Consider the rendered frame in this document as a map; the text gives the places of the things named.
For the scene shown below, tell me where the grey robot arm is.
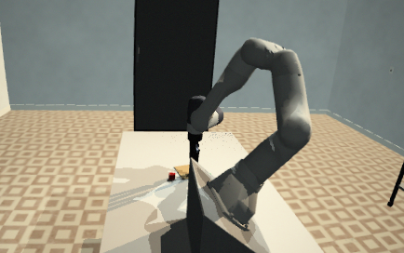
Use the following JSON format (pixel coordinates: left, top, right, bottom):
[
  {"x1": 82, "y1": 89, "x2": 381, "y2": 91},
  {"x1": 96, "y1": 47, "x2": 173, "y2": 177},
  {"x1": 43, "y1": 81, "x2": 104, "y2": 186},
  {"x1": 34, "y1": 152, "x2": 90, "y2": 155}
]
[{"x1": 187, "y1": 38, "x2": 313, "y2": 231}]

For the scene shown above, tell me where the tan flat mat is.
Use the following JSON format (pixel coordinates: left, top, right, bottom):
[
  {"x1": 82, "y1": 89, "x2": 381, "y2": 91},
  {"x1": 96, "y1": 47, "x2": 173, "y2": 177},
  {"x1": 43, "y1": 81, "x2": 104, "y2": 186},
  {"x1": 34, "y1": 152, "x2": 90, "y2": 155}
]
[{"x1": 174, "y1": 165, "x2": 189, "y2": 180}]

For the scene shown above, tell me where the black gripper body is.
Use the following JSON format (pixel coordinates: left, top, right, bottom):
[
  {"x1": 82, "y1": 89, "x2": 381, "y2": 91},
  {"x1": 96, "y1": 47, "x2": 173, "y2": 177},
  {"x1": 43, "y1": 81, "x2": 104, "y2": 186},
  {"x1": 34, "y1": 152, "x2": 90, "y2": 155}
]
[{"x1": 187, "y1": 132, "x2": 203, "y2": 151}]

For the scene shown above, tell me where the red die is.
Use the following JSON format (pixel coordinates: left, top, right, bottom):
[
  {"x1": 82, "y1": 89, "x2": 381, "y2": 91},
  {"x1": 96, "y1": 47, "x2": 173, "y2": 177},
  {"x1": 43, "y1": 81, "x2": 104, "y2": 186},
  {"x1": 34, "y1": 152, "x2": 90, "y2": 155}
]
[{"x1": 168, "y1": 172, "x2": 175, "y2": 180}]

